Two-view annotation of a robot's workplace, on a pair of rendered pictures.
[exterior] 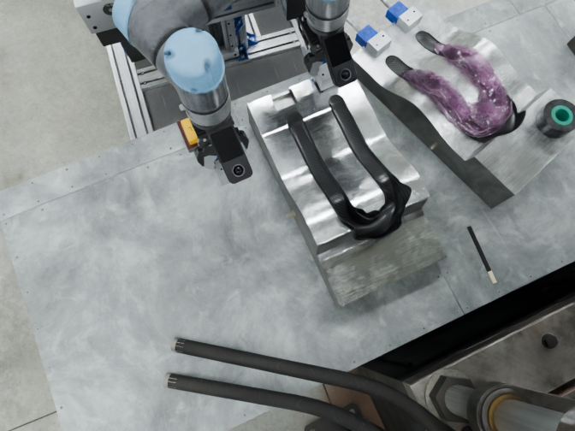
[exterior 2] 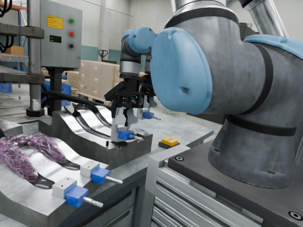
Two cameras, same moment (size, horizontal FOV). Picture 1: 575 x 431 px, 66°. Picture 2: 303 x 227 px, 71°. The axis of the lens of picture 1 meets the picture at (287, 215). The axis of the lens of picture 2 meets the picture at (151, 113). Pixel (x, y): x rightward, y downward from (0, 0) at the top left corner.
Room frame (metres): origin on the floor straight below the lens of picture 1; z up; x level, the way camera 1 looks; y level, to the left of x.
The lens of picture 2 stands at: (1.29, -0.30, 1.22)
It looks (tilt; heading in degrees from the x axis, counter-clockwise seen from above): 15 degrees down; 154
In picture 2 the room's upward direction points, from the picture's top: 7 degrees clockwise
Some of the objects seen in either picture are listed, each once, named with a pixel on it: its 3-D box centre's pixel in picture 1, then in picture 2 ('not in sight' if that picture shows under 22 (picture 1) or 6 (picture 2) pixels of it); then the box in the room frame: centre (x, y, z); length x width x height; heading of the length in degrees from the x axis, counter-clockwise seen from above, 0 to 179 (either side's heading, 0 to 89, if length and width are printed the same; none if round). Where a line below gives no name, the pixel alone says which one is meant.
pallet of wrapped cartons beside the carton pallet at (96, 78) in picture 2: not in sight; (103, 82); (-3.89, 0.88, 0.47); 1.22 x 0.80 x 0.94; 30
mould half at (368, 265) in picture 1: (344, 179); (93, 127); (0.35, -0.12, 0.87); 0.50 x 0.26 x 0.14; 29
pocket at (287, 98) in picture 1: (283, 102); (136, 140); (0.52, 0.03, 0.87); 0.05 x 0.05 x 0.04; 29
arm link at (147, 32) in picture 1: (162, 22); not in sight; (0.43, 0.21, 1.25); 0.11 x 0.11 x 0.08; 48
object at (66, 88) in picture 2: not in sight; (54, 88); (-3.53, -0.23, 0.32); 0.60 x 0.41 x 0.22; 32
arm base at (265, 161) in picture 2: not in sight; (253, 142); (1.04, 0.05, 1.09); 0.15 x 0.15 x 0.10
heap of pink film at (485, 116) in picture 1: (464, 85); (19, 147); (0.59, -0.39, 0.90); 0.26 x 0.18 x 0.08; 46
